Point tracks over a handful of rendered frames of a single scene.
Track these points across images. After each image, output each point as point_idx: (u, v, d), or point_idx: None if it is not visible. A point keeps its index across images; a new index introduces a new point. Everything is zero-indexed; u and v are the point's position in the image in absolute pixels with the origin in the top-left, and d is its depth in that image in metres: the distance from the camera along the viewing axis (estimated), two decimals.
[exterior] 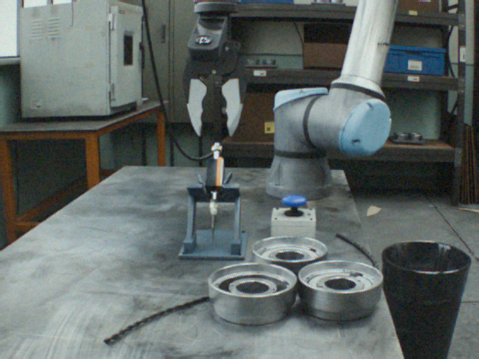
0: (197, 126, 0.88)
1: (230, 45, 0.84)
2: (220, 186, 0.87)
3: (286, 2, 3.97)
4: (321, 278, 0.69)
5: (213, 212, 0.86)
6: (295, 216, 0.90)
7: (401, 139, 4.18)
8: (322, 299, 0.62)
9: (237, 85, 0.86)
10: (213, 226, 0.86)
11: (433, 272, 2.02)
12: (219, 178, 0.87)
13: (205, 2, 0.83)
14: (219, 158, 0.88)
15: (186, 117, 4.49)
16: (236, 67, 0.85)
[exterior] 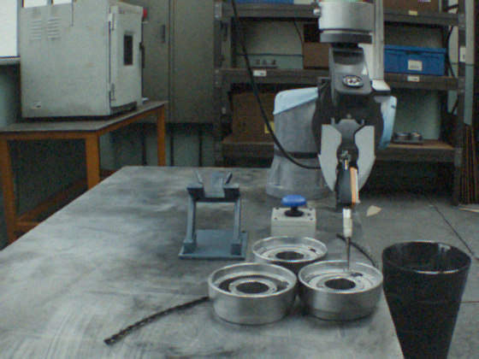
0: (331, 181, 0.74)
1: None
2: (355, 203, 0.71)
3: (286, 2, 3.97)
4: (321, 278, 0.69)
5: (347, 233, 0.71)
6: (295, 216, 0.90)
7: (401, 139, 4.18)
8: (322, 299, 0.62)
9: (372, 133, 0.72)
10: (348, 250, 0.70)
11: (433, 272, 2.02)
12: (354, 193, 0.71)
13: (338, 31, 0.69)
14: (351, 169, 0.73)
15: (186, 117, 4.49)
16: (373, 113, 0.71)
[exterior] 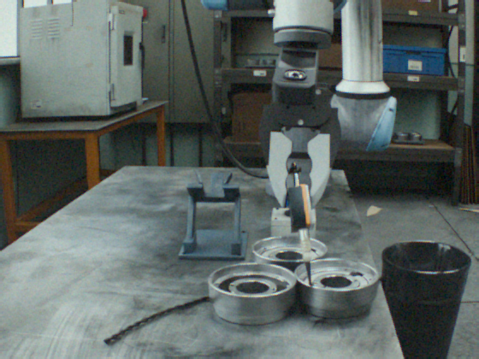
0: (280, 196, 0.67)
1: (322, 88, 0.65)
2: (310, 224, 0.65)
3: None
4: (320, 274, 0.70)
5: (306, 258, 0.65)
6: None
7: (401, 139, 4.18)
8: (310, 295, 0.64)
9: (328, 142, 0.65)
10: (310, 277, 0.64)
11: (433, 272, 2.02)
12: (307, 214, 0.65)
13: (290, 29, 0.65)
14: (302, 185, 0.66)
15: (186, 117, 4.49)
16: (328, 119, 0.65)
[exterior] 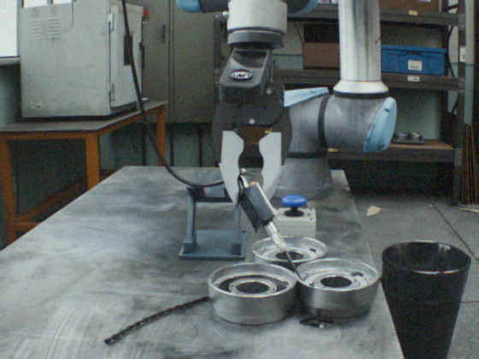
0: (233, 193, 0.69)
1: (274, 87, 0.67)
2: (273, 216, 0.66)
3: None
4: (320, 274, 0.70)
5: (283, 248, 0.66)
6: (295, 216, 0.90)
7: (401, 139, 4.18)
8: (310, 295, 0.64)
9: (279, 140, 0.67)
10: (293, 264, 0.66)
11: (433, 272, 2.02)
12: (268, 207, 0.66)
13: (242, 30, 0.66)
14: (252, 184, 0.67)
15: (186, 117, 4.49)
16: (280, 118, 0.67)
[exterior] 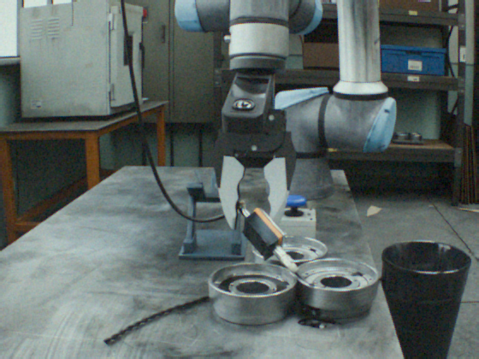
0: (230, 218, 0.69)
1: (275, 114, 0.67)
2: (281, 237, 0.67)
3: None
4: (320, 274, 0.70)
5: (294, 268, 0.66)
6: (295, 216, 0.90)
7: (401, 139, 4.18)
8: (310, 295, 0.64)
9: (283, 166, 0.68)
10: (307, 282, 0.65)
11: (433, 272, 2.02)
12: (275, 229, 0.67)
13: (245, 55, 0.67)
14: (257, 209, 0.68)
15: (186, 117, 4.49)
16: (282, 143, 0.68)
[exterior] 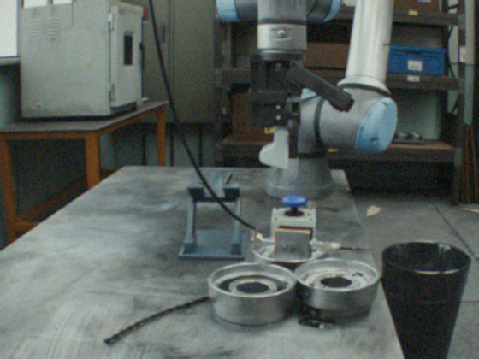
0: (295, 177, 0.89)
1: None
2: (308, 258, 0.74)
3: None
4: (320, 274, 0.70)
5: (337, 250, 0.74)
6: (295, 216, 0.90)
7: (401, 139, 4.18)
8: (310, 295, 0.64)
9: None
10: (353, 250, 0.73)
11: (433, 272, 2.02)
12: (299, 260, 0.75)
13: (299, 50, 0.84)
14: (275, 256, 0.76)
15: (186, 117, 4.49)
16: None
